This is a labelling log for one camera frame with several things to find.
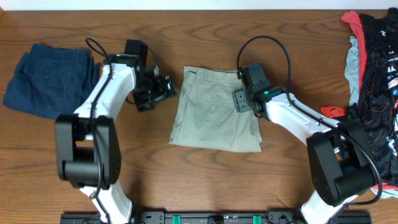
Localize folded navy blue shorts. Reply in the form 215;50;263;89
3;44;100;119

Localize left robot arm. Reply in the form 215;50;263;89
55;54;177;223

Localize red garment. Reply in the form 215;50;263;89
320;11;398;191

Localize light blue garment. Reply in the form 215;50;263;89
345;36;359;106

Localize khaki shorts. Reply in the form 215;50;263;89
169;66;262;152

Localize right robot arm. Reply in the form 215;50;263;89
232;86;380;223

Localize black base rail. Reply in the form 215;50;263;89
60;210;372;224

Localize black patterned shirt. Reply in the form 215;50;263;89
341;7;398;187

